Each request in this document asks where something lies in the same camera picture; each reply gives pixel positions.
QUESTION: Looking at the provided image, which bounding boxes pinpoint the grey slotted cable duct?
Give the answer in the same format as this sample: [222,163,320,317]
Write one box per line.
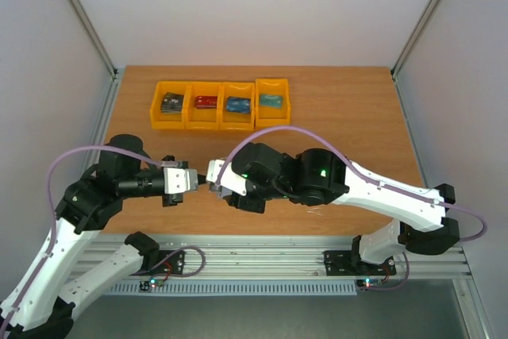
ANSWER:
[107,279,357,298]

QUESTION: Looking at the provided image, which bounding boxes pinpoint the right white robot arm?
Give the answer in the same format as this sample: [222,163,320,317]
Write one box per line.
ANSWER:
[214,143,460,273]

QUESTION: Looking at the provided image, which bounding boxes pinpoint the right green circuit board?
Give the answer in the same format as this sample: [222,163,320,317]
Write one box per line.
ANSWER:
[356,278,387,289]

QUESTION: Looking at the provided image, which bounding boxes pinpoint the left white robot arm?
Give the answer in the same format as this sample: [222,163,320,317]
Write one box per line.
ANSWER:
[1,134,199,338]

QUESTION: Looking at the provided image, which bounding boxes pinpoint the yellow bin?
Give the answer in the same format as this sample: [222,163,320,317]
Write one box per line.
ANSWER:
[186,82,221,130]
[220,82,255,131]
[255,79,291,129]
[150,81,191,130]

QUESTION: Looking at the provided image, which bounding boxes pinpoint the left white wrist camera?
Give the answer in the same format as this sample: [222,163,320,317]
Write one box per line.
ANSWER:
[163,167,198,195]

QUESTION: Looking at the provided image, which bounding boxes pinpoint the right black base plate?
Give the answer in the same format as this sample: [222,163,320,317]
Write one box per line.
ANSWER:
[323,250,397,276]

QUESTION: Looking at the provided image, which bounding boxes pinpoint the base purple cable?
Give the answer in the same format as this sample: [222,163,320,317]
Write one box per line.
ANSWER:
[130,244,206,277]
[363,252,412,292]

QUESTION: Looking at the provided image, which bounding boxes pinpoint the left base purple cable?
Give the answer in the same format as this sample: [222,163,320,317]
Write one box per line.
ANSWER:
[130,244,206,277]

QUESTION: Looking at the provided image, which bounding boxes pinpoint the green circuit board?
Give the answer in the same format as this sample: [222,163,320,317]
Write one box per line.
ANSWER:
[356,278,387,289]
[139,279,164,292]

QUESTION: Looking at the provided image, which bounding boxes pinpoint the blue card stack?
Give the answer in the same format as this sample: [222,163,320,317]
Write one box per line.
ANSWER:
[225,97,251,114]

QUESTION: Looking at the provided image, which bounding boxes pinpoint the red card stack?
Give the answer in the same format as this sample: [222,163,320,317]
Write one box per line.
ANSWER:
[194,95,217,110]

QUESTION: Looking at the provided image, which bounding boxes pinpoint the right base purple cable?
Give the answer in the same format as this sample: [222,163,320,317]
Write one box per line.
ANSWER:
[363,252,412,292]

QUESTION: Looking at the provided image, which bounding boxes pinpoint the left green circuit board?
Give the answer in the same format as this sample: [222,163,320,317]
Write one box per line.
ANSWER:
[139,279,164,292]

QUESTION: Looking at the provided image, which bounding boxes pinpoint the teal card stack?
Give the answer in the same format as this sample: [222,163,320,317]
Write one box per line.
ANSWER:
[259,94,283,109]

